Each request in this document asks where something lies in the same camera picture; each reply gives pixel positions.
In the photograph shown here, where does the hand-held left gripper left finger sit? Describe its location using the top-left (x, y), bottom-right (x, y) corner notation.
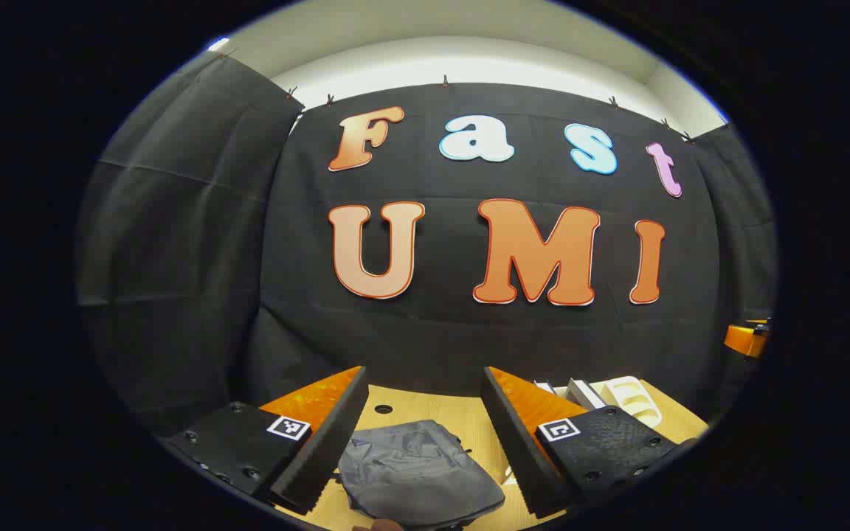
top-left (162, 366), bottom-right (371, 516)

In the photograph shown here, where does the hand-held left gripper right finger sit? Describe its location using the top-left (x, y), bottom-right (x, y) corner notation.
top-left (480, 366), bottom-right (700, 519)

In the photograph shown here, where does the grey schoolbag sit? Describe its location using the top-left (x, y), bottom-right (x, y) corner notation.
top-left (336, 419), bottom-right (507, 530)

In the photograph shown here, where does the white bookshelf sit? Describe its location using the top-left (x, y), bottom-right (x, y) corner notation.
top-left (532, 375), bottom-right (666, 430)

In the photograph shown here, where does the black backdrop cloth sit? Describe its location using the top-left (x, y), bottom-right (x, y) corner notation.
top-left (75, 52), bottom-right (778, 437)

